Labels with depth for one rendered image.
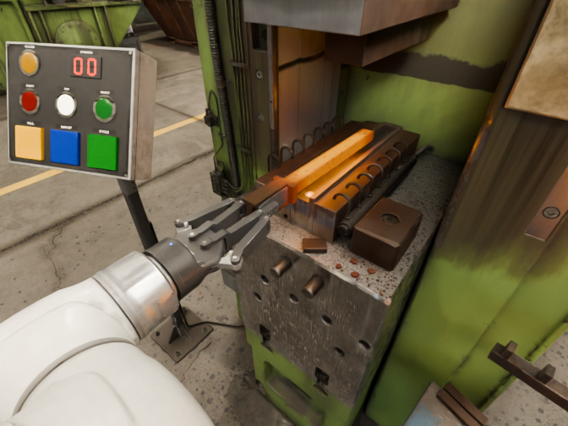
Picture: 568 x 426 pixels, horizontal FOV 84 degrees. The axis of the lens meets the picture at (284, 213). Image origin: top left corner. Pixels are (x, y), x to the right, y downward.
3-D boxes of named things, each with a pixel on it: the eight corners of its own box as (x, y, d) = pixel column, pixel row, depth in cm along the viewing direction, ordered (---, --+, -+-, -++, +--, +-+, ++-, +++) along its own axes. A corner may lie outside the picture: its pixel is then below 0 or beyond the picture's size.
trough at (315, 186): (313, 204, 59) (314, 199, 58) (291, 194, 61) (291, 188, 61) (401, 131, 85) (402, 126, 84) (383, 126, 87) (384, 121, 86)
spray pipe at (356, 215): (347, 240, 58) (350, 228, 56) (335, 233, 59) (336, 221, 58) (416, 166, 79) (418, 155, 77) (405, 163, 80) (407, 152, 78)
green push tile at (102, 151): (115, 171, 70) (116, 137, 69) (86, 166, 72) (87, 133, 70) (120, 171, 72) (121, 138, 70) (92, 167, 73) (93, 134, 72)
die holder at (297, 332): (352, 411, 78) (390, 303, 50) (243, 324, 97) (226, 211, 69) (428, 275, 112) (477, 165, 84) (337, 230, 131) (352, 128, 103)
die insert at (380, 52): (362, 67, 50) (368, 24, 47) (323, 60, 54) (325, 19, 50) (427, 39, 69) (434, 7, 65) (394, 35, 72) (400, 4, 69)
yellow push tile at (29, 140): (40, 160, 74) (40, 127, 73) (14, 156, 75) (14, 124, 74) (48, 160, 75) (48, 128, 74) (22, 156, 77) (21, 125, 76)
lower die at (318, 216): (331, 243, 61) (336, 209, 56) (256, 204, 71) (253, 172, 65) (412, 160, 87) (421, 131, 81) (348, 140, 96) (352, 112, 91)
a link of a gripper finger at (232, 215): (198, 259, 44) (191, 255, 44) (248, 216, 51) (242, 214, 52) (193, 238, 41) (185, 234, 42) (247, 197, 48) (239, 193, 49)
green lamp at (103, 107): (106, 122, 68) (99, 103, 66) (95, 117, 71) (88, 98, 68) (119, 118, 70) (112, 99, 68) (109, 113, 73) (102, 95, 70)
